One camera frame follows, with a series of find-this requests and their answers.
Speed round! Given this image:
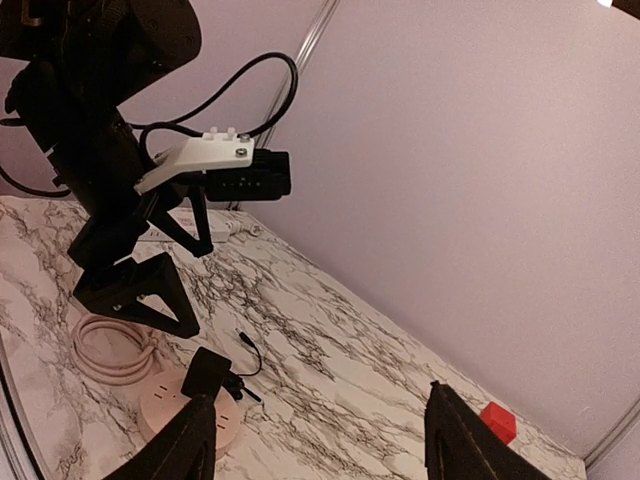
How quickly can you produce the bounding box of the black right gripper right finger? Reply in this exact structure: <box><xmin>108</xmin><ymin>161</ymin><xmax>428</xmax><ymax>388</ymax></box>
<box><xmin>424</xmin><ymin>381</ymin><xmax>547</xmax><ymax>480</ymax></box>

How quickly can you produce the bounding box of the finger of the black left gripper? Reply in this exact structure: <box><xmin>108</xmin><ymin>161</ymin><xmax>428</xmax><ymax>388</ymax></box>
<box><xmin>73</xmin><ymin>252</ymin><xmax>200</xmax><ymax>336</ymax></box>

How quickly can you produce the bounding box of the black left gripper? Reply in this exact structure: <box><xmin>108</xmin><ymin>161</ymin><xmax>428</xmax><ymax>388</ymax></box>
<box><xmin>1</xmin><ymin>1</ymin><xmax>213</xmax><ymax>265</ymax></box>

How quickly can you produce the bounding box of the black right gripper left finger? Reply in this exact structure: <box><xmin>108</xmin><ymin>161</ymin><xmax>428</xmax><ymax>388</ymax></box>
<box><xmin>105</xmin><ymin>395</ymin><xmax>216</xmax><ymax>480</ymax></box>

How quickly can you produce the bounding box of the red cube socket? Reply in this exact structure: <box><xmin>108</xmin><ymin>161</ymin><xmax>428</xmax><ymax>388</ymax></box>
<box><xmin>480</xmin><ymin>402</ymin><xmax>517</xmax><ymax>445</ymax></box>

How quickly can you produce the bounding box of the pink round power socket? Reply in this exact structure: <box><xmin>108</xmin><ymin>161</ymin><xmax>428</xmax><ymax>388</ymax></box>
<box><xmin>137</xmin><ymin>370</ymin><xmax>242</xmax><ymax>462</ymax></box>

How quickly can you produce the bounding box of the white multicolour power strip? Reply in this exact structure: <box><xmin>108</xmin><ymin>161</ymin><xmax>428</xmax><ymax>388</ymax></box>
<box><xmin>137</xmin><ymin>209</ymin><xmax>239</xmax><ymax>245</ymax></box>

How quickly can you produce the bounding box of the black power adapter with cable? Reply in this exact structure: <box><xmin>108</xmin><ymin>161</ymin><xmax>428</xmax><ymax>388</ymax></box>
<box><xmin>180</xmin><ymin>331</ymin><xmax>263</xmax><ymax>403</ymax></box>

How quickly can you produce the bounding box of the pink cable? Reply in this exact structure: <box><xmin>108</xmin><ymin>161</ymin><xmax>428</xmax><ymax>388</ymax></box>
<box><xmin>72</xmin><ymin>313</ymin><xmax>164</xmax><ymax>387</ymax></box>

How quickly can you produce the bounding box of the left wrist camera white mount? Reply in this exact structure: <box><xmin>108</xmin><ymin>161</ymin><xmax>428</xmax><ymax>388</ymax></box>
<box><xmin>133</xmin><ymin>127</ymin><xmax>292</xmax><ymax>204</ymax></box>

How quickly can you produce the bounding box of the right aluminium frame post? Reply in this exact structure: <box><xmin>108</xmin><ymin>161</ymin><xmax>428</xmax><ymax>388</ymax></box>
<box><xmin>584</xmin><ymin>398</ymin><xmax>640</xmax><ymax>471</ymax></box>

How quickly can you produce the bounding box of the aluminium frame post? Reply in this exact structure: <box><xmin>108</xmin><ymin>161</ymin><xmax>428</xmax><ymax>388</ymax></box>
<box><xmin>227</xmin><ymin>0</ymin><xmax>341</xmax><ymax>211</ymax></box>
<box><xmin>584</xmin><ymin>398</ymin><xmax>640</xmax><ymax>471</ymax></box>

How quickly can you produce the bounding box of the left aluminium frame post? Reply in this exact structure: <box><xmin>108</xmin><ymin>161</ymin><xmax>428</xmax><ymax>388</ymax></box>
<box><xmin>227</xmin><ymin>0</ymin><xmax>341</xmax><ymax>211</ymax></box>

